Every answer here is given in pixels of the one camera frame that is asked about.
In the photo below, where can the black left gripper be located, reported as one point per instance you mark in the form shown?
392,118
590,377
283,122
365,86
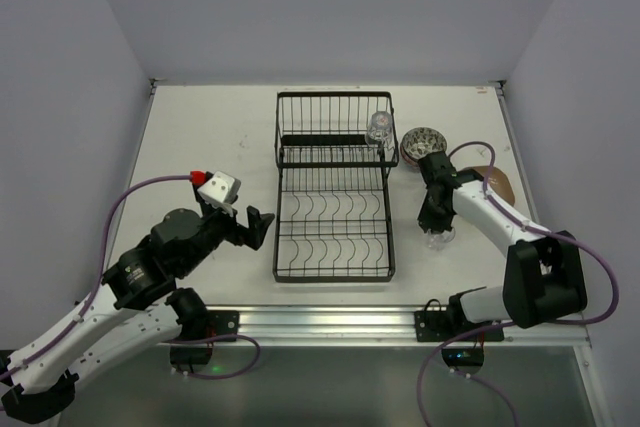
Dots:
240,232

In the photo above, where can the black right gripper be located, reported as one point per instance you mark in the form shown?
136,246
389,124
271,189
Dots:
435,214

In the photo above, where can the clear drinking glass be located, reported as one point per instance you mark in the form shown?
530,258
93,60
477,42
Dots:
439,240
379,129

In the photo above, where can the brown textured bowl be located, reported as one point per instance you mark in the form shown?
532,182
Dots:
498,182

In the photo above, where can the black floral patterned bowl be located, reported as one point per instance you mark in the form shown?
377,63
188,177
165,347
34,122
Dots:
421,141

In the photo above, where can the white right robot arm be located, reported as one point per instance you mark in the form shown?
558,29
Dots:
543,278

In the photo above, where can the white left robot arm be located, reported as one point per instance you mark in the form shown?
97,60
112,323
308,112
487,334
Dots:
137,304

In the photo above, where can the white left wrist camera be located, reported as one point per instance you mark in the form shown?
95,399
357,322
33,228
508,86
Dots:
219,191

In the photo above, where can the black wire dish rack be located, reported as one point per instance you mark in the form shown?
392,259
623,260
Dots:
334,216

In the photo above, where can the aluminium mounting rail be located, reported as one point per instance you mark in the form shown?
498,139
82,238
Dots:
366,326

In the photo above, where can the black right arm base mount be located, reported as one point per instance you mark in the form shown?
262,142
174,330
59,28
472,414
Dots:
450,332

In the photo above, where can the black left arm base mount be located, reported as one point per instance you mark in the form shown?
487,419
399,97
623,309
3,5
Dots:
196,358

